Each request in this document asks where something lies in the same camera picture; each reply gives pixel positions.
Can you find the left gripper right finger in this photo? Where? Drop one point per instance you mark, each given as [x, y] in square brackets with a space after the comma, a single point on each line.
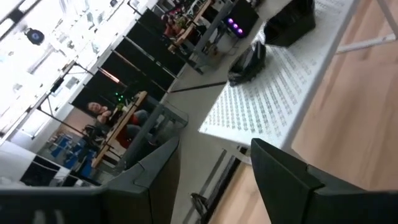
[280, 180]

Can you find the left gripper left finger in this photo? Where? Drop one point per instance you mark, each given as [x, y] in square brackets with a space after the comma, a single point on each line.
[161, 180]

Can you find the round black plastic packet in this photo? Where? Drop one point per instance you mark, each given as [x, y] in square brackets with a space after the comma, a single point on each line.
[241, 73]

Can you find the black square mini plate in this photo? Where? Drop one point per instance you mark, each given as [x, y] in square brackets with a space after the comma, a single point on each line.
[259, 54]

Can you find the red chair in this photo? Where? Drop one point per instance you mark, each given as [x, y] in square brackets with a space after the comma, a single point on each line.
[127, 137]

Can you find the light wooden work table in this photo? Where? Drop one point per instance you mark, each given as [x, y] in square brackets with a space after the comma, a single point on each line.
[192, 25]
[124, 121]

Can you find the white perforated metal shelf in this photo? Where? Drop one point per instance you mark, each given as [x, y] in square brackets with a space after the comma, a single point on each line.
[264, 109]

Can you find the person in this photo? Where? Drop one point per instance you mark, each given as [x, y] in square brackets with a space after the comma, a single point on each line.
[172, 28]
[99, 112]

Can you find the blue storage bins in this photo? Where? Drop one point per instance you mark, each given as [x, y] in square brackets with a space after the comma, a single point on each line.
[71, 152]

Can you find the black computer monitor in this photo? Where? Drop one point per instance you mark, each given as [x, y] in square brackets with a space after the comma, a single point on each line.
[40, 172]

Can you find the black partition screen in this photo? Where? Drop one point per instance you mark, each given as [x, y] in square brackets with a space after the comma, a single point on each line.
[149, 53]

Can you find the black overhead truss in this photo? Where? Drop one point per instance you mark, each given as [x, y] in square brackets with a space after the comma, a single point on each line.
[57, 84]

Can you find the black computer purple lights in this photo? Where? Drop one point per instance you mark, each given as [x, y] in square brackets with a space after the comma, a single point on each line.
[239, 18]

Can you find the long ceiling light bar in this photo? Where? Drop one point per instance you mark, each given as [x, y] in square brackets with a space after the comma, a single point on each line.
[17, 15]

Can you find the grey metal table frame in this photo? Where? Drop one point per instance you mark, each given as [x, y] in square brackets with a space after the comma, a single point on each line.
[146, 130]
[211, 34]

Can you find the black aluminium table frame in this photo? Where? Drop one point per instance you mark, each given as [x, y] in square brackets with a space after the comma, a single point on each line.
[217, 186]

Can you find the round ceiling camera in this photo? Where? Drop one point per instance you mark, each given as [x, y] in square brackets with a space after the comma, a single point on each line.
[35, 36]

